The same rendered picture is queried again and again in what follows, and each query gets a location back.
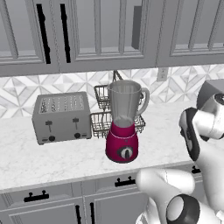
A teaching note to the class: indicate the magenta blender with clear jar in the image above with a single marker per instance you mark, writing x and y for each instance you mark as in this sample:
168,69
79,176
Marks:
122,145

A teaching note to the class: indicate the grey base cupboard door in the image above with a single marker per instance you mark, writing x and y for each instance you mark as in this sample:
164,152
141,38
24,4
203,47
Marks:
43,214
116,208

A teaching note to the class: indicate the grey wall cupboard door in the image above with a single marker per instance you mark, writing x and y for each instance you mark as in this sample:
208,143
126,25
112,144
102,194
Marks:
23,29
87,29
186,23

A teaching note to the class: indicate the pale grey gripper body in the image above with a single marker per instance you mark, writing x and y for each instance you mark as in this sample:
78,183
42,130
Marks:
210,87

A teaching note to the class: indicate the white wall socket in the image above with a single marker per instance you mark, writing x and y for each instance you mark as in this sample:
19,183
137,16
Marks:
162,74

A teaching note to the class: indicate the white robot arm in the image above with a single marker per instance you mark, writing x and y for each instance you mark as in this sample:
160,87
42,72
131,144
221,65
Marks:
163,182

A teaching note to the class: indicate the grey four-slot toaster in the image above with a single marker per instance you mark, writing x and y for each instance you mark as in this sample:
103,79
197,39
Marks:
62,125

